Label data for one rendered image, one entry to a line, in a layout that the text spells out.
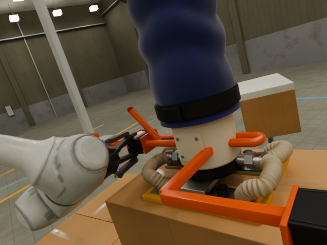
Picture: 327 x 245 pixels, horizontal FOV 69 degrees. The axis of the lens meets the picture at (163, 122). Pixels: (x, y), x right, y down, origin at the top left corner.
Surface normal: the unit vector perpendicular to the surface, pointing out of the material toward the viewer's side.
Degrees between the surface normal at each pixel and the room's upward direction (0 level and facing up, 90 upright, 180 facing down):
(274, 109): 90
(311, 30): 90
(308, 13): 90
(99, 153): 67
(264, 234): 1
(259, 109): 90
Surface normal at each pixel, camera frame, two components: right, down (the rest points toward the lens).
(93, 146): 0.68, -0.46
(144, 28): -0.82, 0.00
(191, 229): -0.59, 0.36
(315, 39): -0.77, 0.36
